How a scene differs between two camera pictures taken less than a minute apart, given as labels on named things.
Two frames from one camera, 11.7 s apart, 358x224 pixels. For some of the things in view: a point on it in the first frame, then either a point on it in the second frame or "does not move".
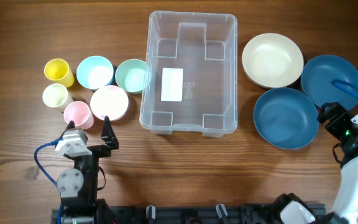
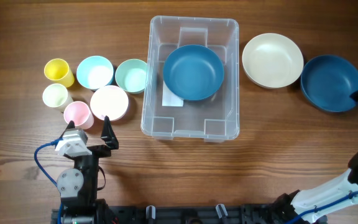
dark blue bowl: x=317 y=74 does not move
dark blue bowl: x=286 y=117 -> x=193 y=72
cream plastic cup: x=56 y=96 does not move
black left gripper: x=107 y=135 does not move
